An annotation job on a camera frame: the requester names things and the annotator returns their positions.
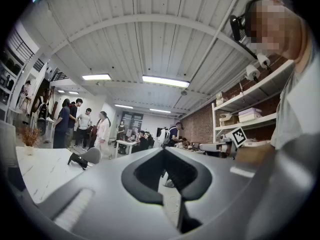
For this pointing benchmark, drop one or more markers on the person's right forearm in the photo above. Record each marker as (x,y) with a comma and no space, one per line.
(252,154)

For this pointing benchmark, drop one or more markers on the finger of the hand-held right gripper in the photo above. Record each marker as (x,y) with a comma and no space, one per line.
(210,147)

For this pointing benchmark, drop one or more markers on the grey chair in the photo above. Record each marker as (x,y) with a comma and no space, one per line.
(93,155)

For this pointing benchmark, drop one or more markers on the person's grey shirt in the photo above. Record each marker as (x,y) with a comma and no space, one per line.
(302,104)

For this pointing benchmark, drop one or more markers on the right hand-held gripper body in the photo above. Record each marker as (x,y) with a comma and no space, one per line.
(232,144)

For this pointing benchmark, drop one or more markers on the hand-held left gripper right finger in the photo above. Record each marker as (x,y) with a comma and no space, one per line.
(220,189)

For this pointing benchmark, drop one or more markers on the lilac flat box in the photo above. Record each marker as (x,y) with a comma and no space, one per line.
(250,111)

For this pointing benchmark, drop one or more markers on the dried plant in white vase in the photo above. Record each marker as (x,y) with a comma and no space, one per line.
(29,150)

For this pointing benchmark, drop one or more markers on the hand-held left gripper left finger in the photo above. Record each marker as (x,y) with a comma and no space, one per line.
(105,189)

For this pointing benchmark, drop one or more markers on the white paper roll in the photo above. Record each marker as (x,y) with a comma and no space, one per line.
(263,60)
(253,72)

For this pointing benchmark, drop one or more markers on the black glass double door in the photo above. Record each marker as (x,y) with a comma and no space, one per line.
(132,121)

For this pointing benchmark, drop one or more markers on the black head-mounted camera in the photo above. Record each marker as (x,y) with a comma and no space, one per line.
(235,27)

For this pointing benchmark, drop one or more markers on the cardboard box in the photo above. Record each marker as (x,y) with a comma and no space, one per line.
(228,121)

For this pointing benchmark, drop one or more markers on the white shelving rack with boxes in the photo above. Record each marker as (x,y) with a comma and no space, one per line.
(260,84)

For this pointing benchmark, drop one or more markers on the person's head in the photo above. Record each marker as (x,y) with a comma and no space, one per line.
(287,34)

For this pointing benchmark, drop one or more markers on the white flat box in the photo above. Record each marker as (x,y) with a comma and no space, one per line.
(250,118)

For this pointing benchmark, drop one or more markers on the long ceiling light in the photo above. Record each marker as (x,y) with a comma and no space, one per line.
(73,92)
(61,91)
(160,110)
(123,106)
(97,77)
(165,81)

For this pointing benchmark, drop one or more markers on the white desk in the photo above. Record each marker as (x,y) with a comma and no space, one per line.
(126,142)

